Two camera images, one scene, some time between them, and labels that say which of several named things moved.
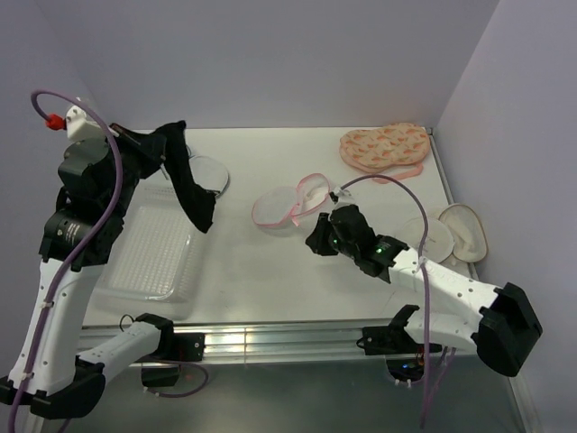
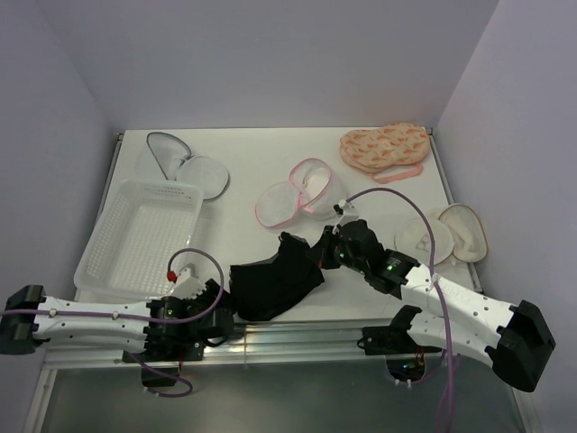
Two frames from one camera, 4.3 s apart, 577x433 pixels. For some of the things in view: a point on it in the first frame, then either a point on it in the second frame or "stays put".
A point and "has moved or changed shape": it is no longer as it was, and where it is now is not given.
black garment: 197,201 -> 263,289
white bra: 312,193 -> 315,179
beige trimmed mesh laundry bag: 457,232 stays put
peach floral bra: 397,150 stays put
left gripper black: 150,147 -> 209,292
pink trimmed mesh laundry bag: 286,209 has moved or changed shape
